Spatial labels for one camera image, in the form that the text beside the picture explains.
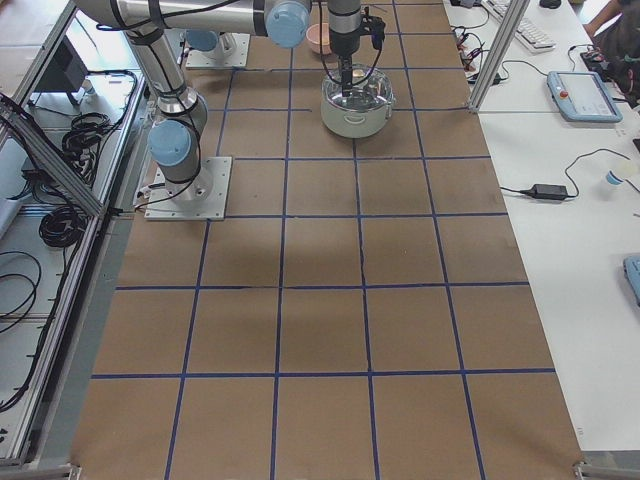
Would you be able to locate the paper cup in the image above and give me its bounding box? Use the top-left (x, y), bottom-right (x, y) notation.
top-left (599, 160), bottom-right (638, 201)

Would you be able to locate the aluminium diagonal strut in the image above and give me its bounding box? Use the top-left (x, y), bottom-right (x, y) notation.
top-left (1, 93), bottom-right (106, 217)

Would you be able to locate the glass pot lid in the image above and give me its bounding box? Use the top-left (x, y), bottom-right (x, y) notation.
top-left (322, 64), bottom-right (395, 112)

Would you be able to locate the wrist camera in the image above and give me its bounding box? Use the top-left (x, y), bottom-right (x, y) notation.
top-left (360, 14), bottom-right (386, 52)

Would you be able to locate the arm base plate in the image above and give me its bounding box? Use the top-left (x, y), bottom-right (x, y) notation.
top-left (144, 156), bottom-right (233, 221)
top-left (185, 30), bottom-right (250, 70)

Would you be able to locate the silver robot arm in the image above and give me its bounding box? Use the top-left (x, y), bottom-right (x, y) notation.
top-left (75, 1), bottom-right (312, 206)
top-left (185, 29), bottom-right (237, 58)

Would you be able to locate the aluminium frame post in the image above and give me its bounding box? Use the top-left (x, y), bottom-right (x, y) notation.
top-left (468, 0), bottom-right (528, 113)

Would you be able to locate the white keyboard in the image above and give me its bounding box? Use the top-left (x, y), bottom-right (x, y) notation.
top-left (481, 0), bottom-right (556, 54)

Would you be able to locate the black power adapter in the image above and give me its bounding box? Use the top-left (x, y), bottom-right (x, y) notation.
top-left (519, 184), bottom-right (570, 201)

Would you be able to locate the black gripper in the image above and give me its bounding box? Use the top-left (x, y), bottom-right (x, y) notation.
top-left (336, 53), bottom-right (353, 97)

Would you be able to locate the pink bowl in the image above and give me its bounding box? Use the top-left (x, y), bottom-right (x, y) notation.
top-left (306, 22), bottom-right (332, 55)

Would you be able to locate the blue teach pendant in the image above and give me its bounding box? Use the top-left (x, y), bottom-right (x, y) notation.
top-left (546, 71), bottom-right (623, 123)
top-left (623, 255), bottom-right (640, 304)

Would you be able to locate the coiled black cable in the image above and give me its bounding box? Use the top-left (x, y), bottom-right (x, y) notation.
top-left (38, 204), bottom-right (87, 249)

